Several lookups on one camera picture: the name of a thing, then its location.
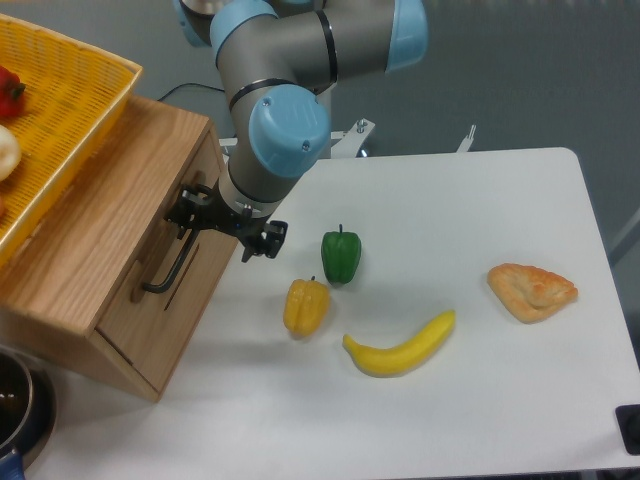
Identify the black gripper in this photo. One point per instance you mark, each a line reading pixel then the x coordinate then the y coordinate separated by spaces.
pixel 199 207

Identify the wooden top drawer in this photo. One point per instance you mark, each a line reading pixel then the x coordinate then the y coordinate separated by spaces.
pixel 172 280

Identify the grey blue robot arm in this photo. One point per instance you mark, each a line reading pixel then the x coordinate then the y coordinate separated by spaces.
pixel 275 58

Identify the wooden drawer cabinet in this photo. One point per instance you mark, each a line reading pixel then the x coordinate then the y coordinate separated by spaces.
pixel 73 295

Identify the yellow toy bell pepper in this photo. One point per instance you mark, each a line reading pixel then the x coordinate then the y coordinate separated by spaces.
pixel 306 305

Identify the green toy bell pepper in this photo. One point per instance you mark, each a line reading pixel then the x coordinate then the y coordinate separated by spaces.
pixel 341 254

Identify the yellow plastic basket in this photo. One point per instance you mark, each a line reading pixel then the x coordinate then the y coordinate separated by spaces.
pixel 75 92

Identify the yellow toy banana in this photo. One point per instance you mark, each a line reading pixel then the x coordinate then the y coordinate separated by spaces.
pixel 404 357

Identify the white toy vegetable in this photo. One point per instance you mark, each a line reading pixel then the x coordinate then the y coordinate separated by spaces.
pixel 10 153

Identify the red toy pepper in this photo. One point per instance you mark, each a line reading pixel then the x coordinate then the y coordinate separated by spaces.
pixel 12 100

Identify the dark metal pot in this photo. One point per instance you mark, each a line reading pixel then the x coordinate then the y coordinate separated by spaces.
pixel 28 413

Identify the toy bread pastry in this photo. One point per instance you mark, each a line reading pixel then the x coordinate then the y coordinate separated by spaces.
pixel 529 293

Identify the black corner object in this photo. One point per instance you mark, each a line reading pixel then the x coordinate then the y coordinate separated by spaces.
pixel 628 417

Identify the white metal bracket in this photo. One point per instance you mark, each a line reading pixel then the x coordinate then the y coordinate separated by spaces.
pixel 467 141

